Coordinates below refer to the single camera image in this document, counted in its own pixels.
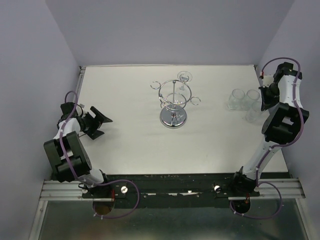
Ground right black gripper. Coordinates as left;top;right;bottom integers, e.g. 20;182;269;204
258;82;280;112

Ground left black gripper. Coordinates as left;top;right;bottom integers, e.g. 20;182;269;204
81;105;112;139

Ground clear wine glass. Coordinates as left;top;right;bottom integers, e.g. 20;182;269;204
227;88;245;110

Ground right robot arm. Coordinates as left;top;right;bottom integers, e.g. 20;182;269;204
230;57;310;196

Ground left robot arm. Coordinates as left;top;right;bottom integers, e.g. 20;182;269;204
43;102;113;198

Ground chrome wine glass rack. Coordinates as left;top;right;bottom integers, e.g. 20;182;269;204
150;79;202;129

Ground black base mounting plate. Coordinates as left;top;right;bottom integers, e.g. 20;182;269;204
82;173;249;209

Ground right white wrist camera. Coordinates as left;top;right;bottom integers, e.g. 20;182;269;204
261;75;274;88

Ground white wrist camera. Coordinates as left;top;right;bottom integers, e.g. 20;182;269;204
261;75;274;88
76;104;87;118

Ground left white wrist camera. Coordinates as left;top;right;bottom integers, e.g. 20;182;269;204
76;104;87;118

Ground aluminium rail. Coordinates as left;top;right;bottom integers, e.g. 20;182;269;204
220;178;306;201

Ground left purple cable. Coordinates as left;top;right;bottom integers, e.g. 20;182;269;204
58;90;141;221

